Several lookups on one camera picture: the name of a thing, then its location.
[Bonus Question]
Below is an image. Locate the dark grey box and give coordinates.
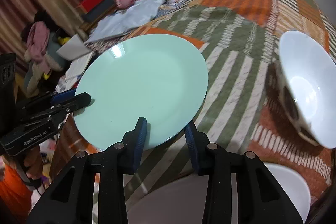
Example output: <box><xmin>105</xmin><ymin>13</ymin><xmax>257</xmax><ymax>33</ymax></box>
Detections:
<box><xmin>81</xmin><ymin>0</ymin><xmax>116</xmax><ymax>23</ymax></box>

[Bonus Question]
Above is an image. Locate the light blue plastic bag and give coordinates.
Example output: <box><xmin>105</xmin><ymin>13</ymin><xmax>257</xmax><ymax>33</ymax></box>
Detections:
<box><xmin>85</xmin><ymin>0</ymin><xmax>165</xmax><ymax>44</ymax></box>

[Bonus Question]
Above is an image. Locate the pink cloth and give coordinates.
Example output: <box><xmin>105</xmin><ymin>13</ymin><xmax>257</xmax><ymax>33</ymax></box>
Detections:
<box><xmin>24</xmin><ymin>22</ymin><xmax>50</xmax><ymax>72</ymax></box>

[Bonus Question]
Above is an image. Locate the mint green plate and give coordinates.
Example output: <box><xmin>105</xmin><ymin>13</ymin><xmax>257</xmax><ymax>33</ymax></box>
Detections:
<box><xmin>74</xmin><ymin>34</ymin><xmax>209</xmax><ymax>149</ymax></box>

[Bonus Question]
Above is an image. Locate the white plate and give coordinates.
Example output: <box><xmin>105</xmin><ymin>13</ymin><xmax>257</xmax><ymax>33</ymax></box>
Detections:
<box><xmin>126</xmin><ymin>161</ymin><xmax>312</xmax><ymax>224</ymax></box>

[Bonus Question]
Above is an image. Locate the white spotted bowl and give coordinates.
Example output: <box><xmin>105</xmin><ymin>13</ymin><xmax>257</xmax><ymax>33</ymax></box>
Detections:
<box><xmin>276</xmin><ymin>31</ymin><xmax>335</xmax><ymax>149</ymax></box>

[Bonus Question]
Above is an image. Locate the open white book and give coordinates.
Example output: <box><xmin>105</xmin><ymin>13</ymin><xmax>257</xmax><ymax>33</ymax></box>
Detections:
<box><xmin>56</xmin><ymin>34</ymin><xmax>94</xmax><ymax>80</ymax></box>

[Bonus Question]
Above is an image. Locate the left hand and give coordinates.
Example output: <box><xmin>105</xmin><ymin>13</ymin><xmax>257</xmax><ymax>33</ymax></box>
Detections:
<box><xmin>3</xmin><ymin>146</ymin><xmax>43</xmax><ymax>180</ymax></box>

